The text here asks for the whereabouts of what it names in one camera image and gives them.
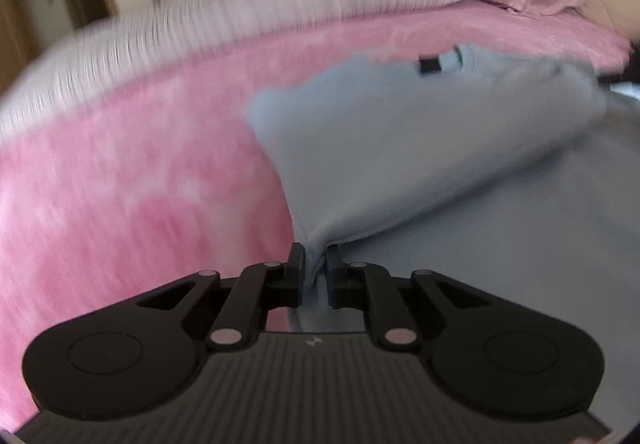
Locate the pink floral blanket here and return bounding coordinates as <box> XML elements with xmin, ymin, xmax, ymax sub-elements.
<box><xmin>1</xmin><ymin>0</ymin><xmax>629</xmax><ymax>430</ymax></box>

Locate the light blue sweatshirt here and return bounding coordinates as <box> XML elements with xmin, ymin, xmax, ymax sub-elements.
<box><xmin>246</xmin><ymin>45</ymin><xmax>639</xmax><ymax>428</ymax></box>

